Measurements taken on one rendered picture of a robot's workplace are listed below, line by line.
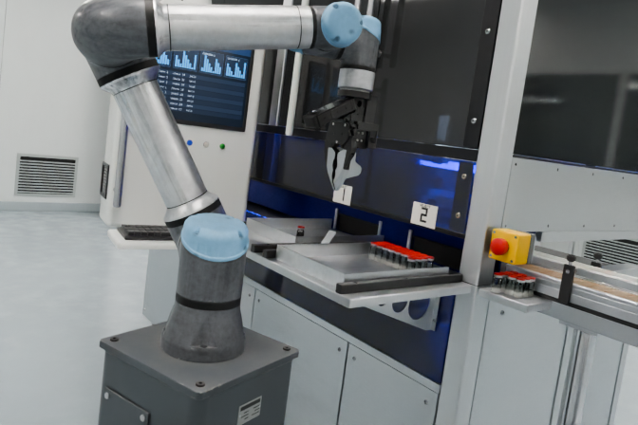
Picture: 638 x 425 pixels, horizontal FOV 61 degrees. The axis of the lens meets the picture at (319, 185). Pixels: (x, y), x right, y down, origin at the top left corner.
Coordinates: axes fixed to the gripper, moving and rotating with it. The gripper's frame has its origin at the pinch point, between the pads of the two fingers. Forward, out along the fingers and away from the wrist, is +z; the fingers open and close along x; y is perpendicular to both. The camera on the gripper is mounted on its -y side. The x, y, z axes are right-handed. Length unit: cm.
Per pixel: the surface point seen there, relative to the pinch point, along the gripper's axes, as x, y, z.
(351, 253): 19.8, 25.5, 20.9
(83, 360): 166, -2, 110
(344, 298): -9.6, -1.1, 21.8
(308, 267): 6.4, 1.0, 20.2
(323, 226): 54, 42, 21
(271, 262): 17.6, -1.8, 21.8
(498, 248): -18.3, 35.5, 10.0
